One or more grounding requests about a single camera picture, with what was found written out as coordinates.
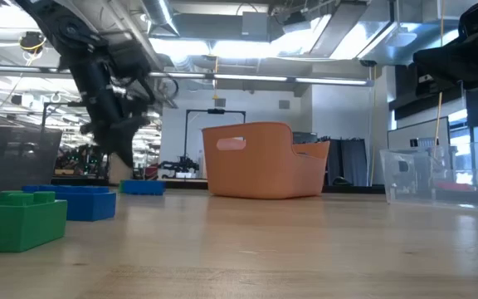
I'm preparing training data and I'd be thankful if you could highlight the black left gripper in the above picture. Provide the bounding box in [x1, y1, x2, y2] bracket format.
[79, 45, 157, 167]

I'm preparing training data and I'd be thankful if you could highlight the blue toy brick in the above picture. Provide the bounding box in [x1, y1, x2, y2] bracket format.
[121, 179, 166, 197]
[22, 184, 117, 222]

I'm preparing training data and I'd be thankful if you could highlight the white board panel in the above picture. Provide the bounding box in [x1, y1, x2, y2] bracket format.
[387, 116, 451, 151]

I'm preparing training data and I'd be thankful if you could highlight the grey plastic bin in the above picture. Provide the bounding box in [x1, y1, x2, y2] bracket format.
[0, 110, 64, 192]

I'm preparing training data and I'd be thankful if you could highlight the clear plastic container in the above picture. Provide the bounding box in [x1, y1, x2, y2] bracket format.
[378, 143, 478, 213]

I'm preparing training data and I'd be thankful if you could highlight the long ceiling light bar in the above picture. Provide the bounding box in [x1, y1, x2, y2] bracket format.
[0, 64, 375, 87]

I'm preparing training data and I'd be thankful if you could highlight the grey curtain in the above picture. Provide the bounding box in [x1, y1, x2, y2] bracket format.
[325, 138, 368, 187]

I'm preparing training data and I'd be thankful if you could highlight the orange plastic basket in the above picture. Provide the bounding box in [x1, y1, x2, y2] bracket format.
[201, 121, 331, 200]

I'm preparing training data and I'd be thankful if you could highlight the grey ceiling box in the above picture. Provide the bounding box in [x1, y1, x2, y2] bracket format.
[241, 11, 269, 37]

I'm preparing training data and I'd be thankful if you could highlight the hanging yellow cord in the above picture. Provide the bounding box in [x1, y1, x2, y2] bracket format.
[432, 0, 446, 159]

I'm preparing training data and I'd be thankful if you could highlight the black aluminium table frame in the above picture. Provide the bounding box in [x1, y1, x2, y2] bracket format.
[51, 177, 388, 194]

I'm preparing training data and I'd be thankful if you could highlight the black background frame with camera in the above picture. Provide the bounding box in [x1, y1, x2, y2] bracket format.
[183, 108, 247, 175]

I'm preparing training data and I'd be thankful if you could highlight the yellow ceiling cable reel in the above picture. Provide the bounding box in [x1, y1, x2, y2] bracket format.
[18, 31, 47, 54]

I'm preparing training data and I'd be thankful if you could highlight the silver ventilation duct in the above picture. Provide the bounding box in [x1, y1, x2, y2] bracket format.
[141, 0, 181, 37]

